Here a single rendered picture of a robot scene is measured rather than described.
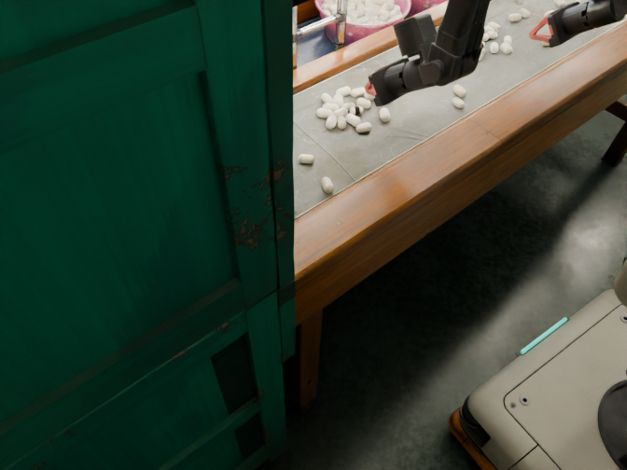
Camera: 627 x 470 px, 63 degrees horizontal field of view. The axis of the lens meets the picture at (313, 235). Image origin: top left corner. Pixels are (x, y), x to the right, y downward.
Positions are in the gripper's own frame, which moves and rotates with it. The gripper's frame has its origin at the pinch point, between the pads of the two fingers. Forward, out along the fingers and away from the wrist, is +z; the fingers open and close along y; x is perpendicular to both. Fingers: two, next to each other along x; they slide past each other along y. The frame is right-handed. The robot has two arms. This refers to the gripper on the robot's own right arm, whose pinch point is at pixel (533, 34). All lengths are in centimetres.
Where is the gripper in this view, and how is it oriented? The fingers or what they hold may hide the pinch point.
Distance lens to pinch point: 136.9
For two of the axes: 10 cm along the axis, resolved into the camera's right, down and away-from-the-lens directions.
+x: 4.0, 8.8, 2.8
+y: -7.7, 4.8, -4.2
